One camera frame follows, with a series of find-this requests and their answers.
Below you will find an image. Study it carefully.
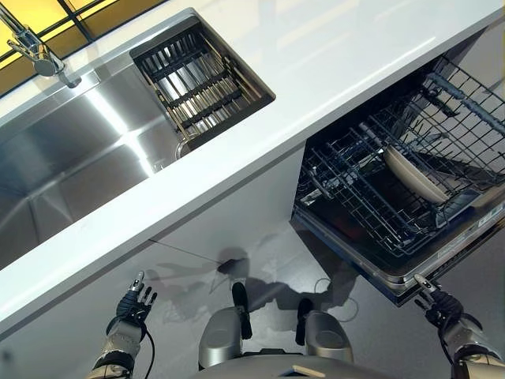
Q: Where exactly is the grey robot right leg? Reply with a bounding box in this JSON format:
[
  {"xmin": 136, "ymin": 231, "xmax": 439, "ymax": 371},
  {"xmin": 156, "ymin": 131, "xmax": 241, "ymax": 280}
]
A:
[{"xmin": 295, "ymin": 298, "xmax": 354, "ymax": 362}]

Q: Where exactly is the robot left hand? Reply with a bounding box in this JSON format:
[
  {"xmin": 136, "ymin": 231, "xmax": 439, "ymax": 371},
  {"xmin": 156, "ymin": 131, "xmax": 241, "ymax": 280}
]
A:
[{"xmin": 117, "ymin": 270, "xmax": 158, "ymax": 321}]

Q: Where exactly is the black sink drainer basket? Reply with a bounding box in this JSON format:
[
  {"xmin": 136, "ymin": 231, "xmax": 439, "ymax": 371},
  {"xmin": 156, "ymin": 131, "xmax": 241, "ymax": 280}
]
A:
[{"xmin": 132, "ymin": 26, "xmax": 273, "ymax": 151}]

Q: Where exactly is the wire dishwasher rack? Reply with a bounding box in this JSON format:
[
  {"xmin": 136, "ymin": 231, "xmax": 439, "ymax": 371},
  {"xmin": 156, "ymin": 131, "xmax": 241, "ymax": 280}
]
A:
[{"xmin": 297, "ymin": 54, "xmax": 505, "ymax": 257}]

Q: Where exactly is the grey robot torso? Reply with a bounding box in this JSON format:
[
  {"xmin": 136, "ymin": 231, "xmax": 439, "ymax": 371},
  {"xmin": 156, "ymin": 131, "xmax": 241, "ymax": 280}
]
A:
[{"xmin": 196, "ymin": 353, "xmax": 395, "ymax": 379}]

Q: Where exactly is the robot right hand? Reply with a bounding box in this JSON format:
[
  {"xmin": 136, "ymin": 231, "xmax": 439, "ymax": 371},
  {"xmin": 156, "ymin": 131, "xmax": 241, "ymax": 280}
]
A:
[{"xmin": 413, "ymin": 273, "xmax": 463, "ymax": 328}]

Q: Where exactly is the stainless steel sink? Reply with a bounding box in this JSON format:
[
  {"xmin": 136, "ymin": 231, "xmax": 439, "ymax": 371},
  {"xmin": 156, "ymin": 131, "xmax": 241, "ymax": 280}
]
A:
[{"xmin": 0, "ymin": 11, "xmax": 276, "ymax": 257}]

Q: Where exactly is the grey robot left leg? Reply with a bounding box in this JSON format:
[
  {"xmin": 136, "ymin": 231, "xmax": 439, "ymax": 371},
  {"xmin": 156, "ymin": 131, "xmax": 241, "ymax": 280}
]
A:
[{"xmin": 198, "ymin": 282, "xmax": 253, "ymax": 370}]

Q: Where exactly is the dark built-in dishwasher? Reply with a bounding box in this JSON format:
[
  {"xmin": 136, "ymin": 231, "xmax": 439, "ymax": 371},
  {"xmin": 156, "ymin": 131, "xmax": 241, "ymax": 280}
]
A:
[{"xmin": 290, "ymin": 23, "xmax": 505, "ymax": 307}]

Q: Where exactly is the white round plate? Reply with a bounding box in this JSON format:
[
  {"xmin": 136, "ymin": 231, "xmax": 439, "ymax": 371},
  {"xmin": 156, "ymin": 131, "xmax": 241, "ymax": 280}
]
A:
[{"xmin": 384, "ymin": 144, "xmax": 451, "ymax": 205}]

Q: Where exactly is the chrome kitchen faucet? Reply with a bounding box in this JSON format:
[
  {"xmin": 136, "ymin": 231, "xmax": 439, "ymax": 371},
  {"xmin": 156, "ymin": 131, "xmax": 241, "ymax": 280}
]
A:
[{"xmin": 0, "ymin": 7, "xmax": 83, "ymax": 88}]

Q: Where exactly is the grey robot leg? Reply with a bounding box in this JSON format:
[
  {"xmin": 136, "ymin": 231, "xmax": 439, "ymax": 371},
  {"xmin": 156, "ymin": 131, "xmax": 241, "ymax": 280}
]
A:
[
  {"xmin": 295, "ymin": 298, "xmax": 354, "ymax": 362},
  {"xmin": 198, "ymin": 282, "xmax": 253, "ymax": 370}
]

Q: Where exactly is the dark window frame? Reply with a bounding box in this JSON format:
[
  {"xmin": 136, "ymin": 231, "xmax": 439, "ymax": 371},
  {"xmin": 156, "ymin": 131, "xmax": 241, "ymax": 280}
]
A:
[{"xmin": 0, "ymin": 0, "xmax": 119, "ymax": 96}]

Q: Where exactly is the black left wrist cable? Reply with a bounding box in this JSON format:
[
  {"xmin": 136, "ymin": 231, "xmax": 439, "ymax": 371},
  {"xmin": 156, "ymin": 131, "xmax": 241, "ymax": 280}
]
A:
[{"xmin": 141, "ymin": 327, "xmax": 156, "ymax": 379}]

